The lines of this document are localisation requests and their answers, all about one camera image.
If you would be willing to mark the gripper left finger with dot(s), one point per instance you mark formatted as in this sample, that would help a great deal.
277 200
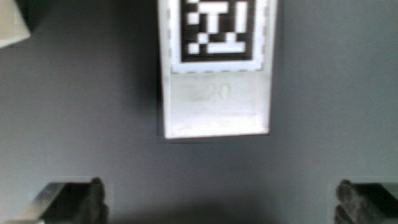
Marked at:
69 204

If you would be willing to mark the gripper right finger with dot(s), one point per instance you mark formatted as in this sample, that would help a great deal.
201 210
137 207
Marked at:
366 203

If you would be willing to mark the white table leg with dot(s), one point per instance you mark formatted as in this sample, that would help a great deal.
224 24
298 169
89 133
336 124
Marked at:
217 42

